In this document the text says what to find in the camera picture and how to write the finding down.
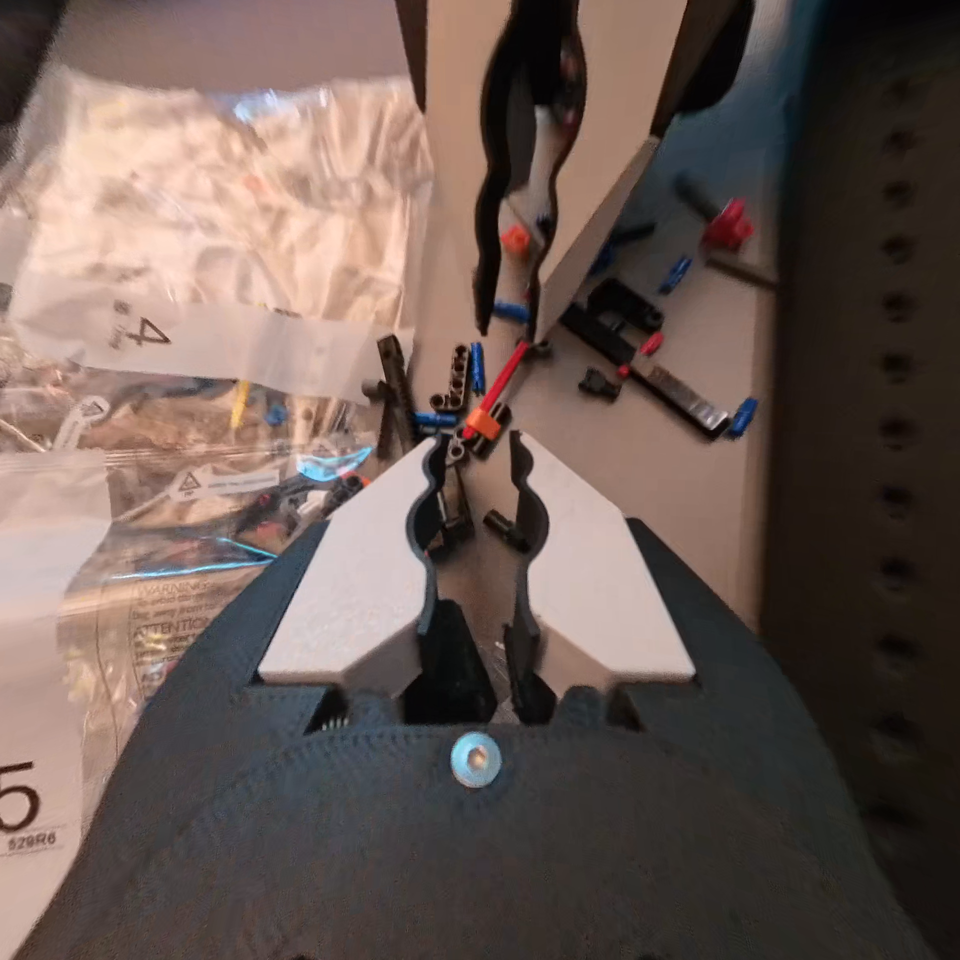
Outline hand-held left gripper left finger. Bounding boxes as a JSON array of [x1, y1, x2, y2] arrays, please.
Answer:
[[257, 436, 442, 702]]

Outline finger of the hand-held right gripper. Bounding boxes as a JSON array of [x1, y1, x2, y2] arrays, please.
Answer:
[[525, 0, 691, 342], [423, 0, 526, 337]]

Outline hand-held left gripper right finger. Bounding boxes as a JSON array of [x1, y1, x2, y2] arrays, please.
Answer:
[[504, 429, 697, 721]]

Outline red lego axle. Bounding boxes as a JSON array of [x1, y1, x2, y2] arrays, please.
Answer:
[[463, 341, 531, 441]]

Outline red lego knob on axle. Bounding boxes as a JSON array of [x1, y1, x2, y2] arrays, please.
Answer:
[[675, 174, 756, 254]]

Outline scattered loose lego pieces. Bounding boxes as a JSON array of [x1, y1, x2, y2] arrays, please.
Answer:
[[408, 221, 760, 560]]

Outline pile of lego part bags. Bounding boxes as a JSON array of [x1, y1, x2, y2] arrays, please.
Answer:
[[0, 63, 438, 960]]

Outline black perforated office chair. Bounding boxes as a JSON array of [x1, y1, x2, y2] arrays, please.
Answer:
[[757, 0, 960, 960]]

